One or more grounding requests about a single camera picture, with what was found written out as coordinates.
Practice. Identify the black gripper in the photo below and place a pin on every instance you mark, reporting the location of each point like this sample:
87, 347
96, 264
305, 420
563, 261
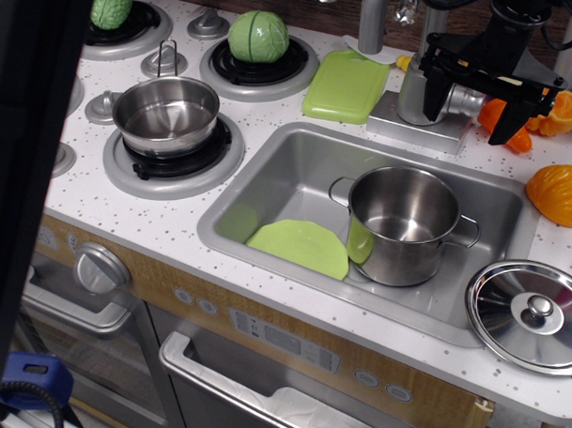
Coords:
497, 65

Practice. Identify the silver faucet lever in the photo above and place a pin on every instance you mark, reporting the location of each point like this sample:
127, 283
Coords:
462, 100

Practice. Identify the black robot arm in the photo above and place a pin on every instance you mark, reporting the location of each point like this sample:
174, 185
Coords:
522, 17

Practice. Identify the orange toy carrot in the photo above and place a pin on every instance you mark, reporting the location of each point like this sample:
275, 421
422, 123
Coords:
520, 142

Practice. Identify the silver faucet base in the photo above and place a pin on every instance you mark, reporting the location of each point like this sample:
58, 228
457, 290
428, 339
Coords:
400, 116

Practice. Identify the yellow toy corn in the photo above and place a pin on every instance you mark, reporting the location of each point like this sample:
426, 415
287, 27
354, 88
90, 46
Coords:
402, 62

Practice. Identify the orange toy pepper half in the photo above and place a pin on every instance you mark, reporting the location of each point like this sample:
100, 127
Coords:
559, 119

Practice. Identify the large steel pot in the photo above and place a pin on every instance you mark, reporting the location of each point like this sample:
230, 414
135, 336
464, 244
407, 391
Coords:
400, 220

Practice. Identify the green cutting board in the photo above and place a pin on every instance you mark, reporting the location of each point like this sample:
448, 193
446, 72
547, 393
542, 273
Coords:
346, 88

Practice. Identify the silver faucet spout pipe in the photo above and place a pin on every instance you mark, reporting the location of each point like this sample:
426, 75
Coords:
372, 24

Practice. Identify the grey sink basin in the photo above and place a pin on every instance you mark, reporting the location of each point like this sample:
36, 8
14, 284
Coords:
305, 173

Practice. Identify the green plastic plate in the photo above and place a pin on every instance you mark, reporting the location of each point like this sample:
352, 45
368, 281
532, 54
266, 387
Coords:
303, 243

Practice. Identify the steel pot lid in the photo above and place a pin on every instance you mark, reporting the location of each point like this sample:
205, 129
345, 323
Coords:
522, 311

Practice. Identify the green toy cabbage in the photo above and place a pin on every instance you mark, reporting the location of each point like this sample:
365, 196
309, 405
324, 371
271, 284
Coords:
259, 37

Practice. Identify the rear right stove burner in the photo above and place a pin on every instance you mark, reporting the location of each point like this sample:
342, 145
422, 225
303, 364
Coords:
253, 82

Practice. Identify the stove burner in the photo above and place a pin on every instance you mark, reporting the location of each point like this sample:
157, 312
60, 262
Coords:
177, 177
253, 82
144, 29

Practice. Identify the grey stove knob rear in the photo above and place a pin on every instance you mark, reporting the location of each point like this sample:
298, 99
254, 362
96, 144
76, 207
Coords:
208, 26

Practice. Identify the front stove burner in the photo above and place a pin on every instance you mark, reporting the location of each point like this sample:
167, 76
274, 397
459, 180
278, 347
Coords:
177, 177

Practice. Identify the small steel saucepan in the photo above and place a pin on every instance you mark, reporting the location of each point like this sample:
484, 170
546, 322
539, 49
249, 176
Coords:
167, 116

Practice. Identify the grey stove knob middle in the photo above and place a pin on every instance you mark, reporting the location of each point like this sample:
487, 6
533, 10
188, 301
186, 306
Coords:
164, 62

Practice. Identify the grey control panel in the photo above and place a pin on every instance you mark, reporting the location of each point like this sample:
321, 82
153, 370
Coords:
284, 340

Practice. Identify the rear left stove burner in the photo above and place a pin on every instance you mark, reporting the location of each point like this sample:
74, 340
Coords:
144, 29

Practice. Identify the green toy lettuce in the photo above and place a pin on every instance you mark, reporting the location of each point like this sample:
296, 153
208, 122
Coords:
110, 14

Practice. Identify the silver oven dial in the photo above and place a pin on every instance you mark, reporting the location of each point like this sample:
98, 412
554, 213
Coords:
99, 271

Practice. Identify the blue clamp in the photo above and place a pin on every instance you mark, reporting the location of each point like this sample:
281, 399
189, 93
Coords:
25, 371

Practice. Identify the silver dishwasher door handle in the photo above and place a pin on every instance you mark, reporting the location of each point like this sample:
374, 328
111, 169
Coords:
221, 402

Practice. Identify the silver oven door handle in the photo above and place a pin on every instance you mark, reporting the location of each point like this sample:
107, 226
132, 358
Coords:
105, 324

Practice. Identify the black foreground frame post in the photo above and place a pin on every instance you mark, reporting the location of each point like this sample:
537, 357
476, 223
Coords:
40, 46

